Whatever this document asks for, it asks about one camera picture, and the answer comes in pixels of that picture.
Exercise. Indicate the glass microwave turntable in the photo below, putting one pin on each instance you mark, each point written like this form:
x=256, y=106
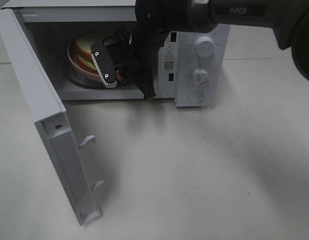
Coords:
x=78, y=79

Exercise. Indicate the pink round plate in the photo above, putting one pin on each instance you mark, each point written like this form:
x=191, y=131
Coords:
x=72, y=55

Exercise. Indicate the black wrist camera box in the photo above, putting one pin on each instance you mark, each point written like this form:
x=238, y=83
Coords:
x=104, y=65

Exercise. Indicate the lower white timer knob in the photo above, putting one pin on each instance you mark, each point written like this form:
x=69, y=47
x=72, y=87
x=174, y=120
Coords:
x=199, y=76

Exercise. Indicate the upper white round knob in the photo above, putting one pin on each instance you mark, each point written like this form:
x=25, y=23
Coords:
x=204, y=46

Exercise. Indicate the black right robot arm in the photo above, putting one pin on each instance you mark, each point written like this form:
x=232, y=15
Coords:
x=155, y=19

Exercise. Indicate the white microwave door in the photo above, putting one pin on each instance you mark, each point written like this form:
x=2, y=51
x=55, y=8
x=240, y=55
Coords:
x=49, y=117

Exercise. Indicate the round white door button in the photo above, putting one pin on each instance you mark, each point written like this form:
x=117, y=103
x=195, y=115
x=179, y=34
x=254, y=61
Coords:
x=196, y=97

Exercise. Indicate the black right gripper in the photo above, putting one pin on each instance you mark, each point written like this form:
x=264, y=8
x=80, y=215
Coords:
x=118, y=49

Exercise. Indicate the white microwave oven body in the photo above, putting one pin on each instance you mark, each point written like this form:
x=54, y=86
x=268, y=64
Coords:
x=52, y=25

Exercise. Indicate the sandwich with lettuce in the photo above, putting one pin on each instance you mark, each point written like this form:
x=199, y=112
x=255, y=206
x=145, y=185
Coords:
x=82, y=47

